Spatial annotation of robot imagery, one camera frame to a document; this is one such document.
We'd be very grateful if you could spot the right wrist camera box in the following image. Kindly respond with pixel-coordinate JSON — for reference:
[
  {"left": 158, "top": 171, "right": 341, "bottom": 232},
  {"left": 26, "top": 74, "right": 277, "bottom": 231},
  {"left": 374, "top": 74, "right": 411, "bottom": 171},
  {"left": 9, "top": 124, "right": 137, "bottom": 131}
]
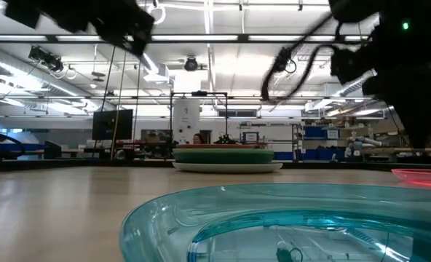
[{"left": 330, "top": 47, "right": 371, "bottom": 85}]

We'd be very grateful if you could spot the blue storage bin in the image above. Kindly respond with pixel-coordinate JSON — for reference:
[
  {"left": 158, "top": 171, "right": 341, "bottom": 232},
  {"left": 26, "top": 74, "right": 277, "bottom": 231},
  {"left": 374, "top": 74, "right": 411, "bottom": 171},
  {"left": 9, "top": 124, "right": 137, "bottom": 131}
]
[{"left": 303, "top": 125, "right": 341, "bottom": 140}]

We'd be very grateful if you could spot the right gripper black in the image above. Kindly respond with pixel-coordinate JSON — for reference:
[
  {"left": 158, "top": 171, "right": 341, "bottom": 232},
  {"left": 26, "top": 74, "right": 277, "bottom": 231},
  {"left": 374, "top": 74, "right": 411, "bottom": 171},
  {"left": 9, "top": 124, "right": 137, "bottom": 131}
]
[{"left": 363, "top": 63, "right": 431, "bottom": 149}]

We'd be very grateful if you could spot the black camera rig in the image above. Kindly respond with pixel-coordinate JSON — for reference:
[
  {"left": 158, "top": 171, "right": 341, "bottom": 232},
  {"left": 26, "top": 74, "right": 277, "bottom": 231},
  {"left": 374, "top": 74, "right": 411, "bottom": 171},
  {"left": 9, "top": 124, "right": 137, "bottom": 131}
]
[{"left": 28, "top": 46, "right": 65, "bottom": 73}]

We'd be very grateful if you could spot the black cable bundle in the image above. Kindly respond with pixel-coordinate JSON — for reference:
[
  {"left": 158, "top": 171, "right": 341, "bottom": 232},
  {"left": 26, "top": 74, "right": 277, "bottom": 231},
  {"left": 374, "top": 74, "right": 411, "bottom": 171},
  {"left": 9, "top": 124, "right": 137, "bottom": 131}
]
[{"left": 261, "top": 14, "right": 339, "bottom": 102}]

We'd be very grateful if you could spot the black monitor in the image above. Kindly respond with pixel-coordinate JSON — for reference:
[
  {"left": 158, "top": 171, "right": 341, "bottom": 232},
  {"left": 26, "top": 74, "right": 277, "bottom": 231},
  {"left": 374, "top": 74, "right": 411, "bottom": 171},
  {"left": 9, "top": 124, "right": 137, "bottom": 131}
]
[{"left": 92, "top": 108, "right": 134, "bottom": 141}]

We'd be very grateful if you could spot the dark green plastic plate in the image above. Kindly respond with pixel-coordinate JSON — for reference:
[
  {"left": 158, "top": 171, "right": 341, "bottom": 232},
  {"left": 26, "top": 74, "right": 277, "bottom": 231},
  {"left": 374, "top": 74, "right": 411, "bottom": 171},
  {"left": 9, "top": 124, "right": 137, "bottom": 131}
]
[{"left": 173, "top": 150, "right": 275, "bottom": 164}]

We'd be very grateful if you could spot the white cylinder tank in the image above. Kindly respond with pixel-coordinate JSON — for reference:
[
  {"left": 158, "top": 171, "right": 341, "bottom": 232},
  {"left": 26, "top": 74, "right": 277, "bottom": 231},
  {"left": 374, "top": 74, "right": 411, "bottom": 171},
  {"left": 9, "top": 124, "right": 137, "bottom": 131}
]
[{"left": 172, "top": 98, "right": 201, "bottom": 145}]

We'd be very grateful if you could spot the red transparent plastic plate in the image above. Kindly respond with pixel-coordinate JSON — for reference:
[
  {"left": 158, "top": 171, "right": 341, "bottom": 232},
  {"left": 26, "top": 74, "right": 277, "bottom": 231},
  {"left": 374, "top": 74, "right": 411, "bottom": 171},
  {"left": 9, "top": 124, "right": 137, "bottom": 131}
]
[{"left": 391, "top": 167, "right": 431, "bottom": 191}]

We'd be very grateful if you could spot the blue transparent plastic plate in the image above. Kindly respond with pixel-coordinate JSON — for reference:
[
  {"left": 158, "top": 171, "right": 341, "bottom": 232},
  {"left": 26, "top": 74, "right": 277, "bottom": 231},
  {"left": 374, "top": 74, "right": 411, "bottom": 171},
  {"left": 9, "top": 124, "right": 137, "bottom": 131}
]
[{"left": 119, "top": 183, "right": 431, "bottom": 262}]

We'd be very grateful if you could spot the black ceiling camera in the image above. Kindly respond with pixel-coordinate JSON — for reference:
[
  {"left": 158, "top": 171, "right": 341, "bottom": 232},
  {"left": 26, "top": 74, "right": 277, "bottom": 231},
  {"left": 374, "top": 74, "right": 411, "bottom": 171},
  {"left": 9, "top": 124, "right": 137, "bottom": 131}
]
[{"left": 184, "top": 56, "right": 199, "bottom": 72}]

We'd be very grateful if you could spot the black metal frame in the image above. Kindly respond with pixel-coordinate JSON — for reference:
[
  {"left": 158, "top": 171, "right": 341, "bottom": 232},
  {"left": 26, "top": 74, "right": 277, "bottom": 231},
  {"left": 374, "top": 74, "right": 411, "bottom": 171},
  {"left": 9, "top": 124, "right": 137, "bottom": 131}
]
[{"left": 170, "top": 90, "right": 229, "bottom": 145}]

